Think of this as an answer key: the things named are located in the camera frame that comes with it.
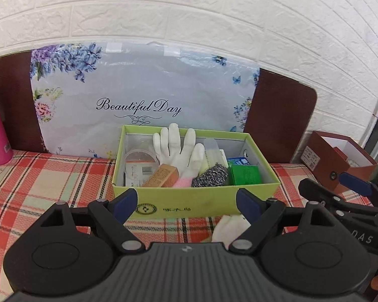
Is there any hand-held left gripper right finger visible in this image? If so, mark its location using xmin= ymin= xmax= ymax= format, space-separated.
xmin=228 ymin=188 xmax=334 ymax=254

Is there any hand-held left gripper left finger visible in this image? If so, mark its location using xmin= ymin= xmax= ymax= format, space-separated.
xmin=39 ymin=188 xmax=150 ymax=254

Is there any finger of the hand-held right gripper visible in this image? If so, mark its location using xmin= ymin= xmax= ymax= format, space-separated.
xmin=298 ymin=178 xmax=374 ymax=219
xmin=338 ymin=171 xmax=378 ymax=206

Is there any small dark green carton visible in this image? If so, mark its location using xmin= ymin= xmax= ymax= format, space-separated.
xmin=228 ymin=165 xmax=261 ymax=185

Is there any white glove with pink cuff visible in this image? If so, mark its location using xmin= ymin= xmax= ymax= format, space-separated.
xmin=212 ymin=214 xmax=251 ymax=249
xmin=153 ymin=123 xmax=206 ymax=188

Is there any blue carton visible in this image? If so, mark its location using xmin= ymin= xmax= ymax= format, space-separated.
xmin=227 ymin=157 xmax=251 ymax=167

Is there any brown orange carton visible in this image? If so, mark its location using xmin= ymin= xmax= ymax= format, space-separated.
xmin=142 ymin=164 xmax=179 ymax=187

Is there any steel wool scrubber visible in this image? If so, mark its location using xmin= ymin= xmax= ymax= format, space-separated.
xmin=192 ymin=163 xmax=229 ymax=187

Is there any light green cardboard box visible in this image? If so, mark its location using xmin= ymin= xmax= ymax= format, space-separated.
xmin=111 ymin=124 xmax=281 ymax=222

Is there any brown cardboard box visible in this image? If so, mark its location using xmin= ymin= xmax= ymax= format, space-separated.
xmin=302 ymin=130 xmax=378 ymax=196

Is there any clear round plastic container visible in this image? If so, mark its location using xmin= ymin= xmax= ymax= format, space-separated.
xmin=124 ymin=146 xmax=160 ymax=187

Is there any red plaid cloth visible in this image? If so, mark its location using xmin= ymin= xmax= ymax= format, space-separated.
xmin=0 ymin=149 xmax=375 ymax=290

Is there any floral plastic bag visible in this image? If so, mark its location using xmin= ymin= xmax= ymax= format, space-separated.
xmin=30 ymin=41 xmax=261 ymax=159

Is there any floral Beautiful Day board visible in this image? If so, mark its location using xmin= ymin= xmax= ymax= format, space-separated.
xmin=0 ymin=50 xmax=318 ymax=164

